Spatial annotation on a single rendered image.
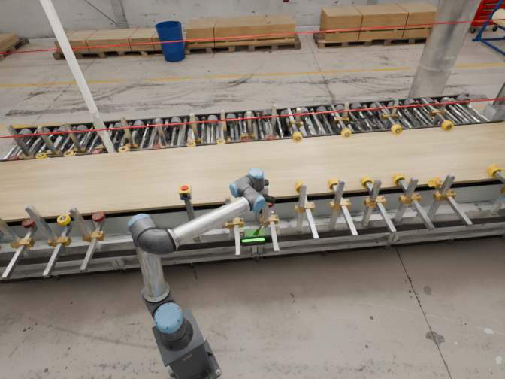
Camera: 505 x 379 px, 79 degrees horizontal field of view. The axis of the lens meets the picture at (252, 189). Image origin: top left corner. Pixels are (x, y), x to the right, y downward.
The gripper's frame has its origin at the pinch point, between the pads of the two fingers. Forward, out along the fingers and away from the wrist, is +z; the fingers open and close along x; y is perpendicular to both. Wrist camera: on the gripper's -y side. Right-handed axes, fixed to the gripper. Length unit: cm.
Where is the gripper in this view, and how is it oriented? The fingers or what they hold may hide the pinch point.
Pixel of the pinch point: (261, 213)
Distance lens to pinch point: 202.1
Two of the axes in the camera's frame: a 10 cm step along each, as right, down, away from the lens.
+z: 0.4, 7.2, 6.9
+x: 0.8, 6.8, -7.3
